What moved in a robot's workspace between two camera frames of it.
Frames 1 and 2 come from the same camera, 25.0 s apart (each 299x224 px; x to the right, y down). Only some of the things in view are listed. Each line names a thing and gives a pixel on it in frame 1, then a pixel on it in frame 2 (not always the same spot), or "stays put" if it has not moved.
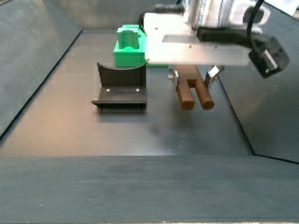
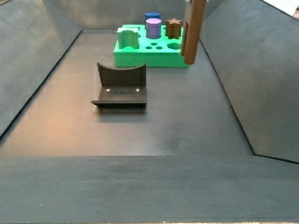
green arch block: (128, 38) stays put
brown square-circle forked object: (188, 80) → (195, 10)
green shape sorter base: (129, 56) stays put
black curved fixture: (123, 87) stays put
